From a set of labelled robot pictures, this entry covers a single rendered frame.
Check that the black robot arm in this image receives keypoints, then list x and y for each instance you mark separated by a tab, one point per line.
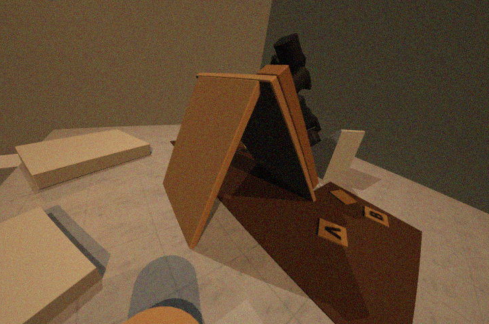
289	53

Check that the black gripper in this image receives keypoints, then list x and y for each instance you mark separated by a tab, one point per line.
301	99

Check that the tan letter tile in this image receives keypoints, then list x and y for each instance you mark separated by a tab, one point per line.
376	216
342	197
332	232

